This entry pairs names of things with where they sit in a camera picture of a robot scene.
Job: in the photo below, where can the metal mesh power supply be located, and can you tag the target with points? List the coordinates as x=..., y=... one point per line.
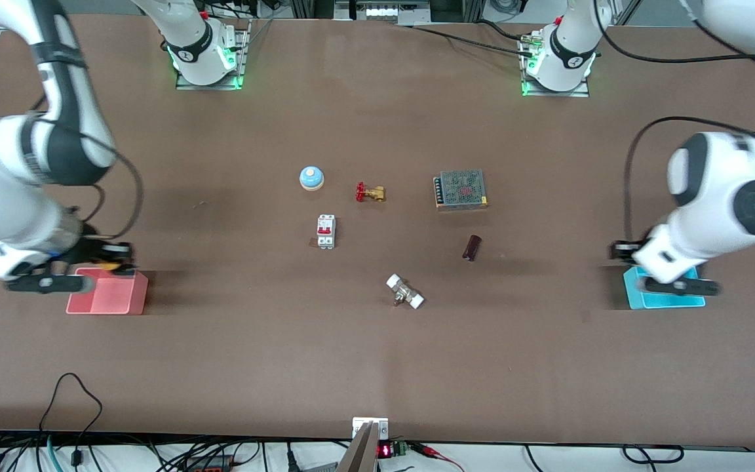
x=461, y=189

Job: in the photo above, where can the red digit display module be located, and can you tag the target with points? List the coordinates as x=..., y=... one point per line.
x=390, y=450

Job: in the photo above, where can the silver lit device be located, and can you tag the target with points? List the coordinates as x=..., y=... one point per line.
x=384, y=10

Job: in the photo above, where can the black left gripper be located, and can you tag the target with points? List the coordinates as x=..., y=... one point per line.
x=622, y=250

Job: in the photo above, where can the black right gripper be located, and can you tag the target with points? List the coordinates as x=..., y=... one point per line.
x=94, y=248

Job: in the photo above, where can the cyan plastic box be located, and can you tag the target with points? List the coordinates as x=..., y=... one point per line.
x=672, y=303

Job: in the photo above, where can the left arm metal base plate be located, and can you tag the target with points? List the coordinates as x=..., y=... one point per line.
x=584, y=88

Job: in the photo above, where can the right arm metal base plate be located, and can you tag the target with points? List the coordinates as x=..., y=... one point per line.
x=241, y=62

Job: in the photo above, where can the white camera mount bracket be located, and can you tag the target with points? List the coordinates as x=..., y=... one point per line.
x=381, y=426

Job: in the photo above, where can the black orange power strip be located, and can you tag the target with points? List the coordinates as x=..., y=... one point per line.
x=210, y=463

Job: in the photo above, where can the metal fitting white caps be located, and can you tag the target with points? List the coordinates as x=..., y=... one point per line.
x=405, y=292

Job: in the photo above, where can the white red circuit breaker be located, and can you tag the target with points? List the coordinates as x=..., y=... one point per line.
x=326, y=232

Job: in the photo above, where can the dark brown cylinder capacitor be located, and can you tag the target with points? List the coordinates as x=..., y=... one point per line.
x=472, y=247

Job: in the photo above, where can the pink plastic box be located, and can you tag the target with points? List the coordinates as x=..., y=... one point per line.
x=115, y=298

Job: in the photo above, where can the blue call bell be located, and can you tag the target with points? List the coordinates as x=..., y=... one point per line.
x=311, y=177

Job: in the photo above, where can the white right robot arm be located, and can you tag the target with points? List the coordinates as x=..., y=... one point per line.
x=23, y=151

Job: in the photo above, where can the grey metal bar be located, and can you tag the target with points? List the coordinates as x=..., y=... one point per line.
x=359, y=452

